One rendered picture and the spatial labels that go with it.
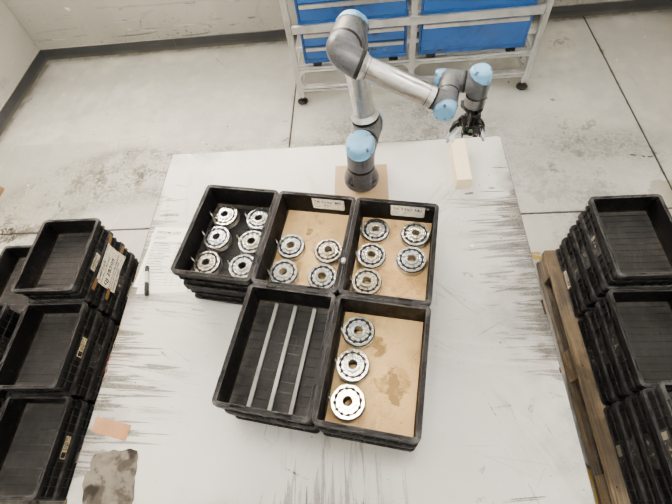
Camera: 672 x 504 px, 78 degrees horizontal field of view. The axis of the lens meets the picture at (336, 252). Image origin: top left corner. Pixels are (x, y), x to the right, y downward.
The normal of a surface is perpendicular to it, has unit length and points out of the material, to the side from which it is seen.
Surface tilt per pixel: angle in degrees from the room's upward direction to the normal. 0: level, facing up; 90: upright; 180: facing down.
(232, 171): 0
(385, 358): 0
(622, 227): 0
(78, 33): 90
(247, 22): 90
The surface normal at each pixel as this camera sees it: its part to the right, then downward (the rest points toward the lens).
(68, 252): -0.10, -0.52
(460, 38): -0.02, 0.85
